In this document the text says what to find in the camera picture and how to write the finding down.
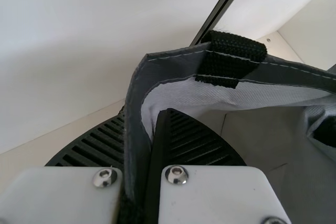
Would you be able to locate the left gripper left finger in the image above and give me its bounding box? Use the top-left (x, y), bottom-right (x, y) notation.
top-left (0, 105), bottom-right (127, 224)

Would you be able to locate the dark grey bag with straps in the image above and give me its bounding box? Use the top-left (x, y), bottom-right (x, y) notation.
top-left (118, 29), bottom-right (336, 224)

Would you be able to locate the black post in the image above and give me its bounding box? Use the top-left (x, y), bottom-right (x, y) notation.
top-left (188, 0), bottom-right (256, 47)

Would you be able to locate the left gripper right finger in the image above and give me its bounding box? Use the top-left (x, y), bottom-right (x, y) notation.
top-left (145, 107), bottom-right (292, 224)

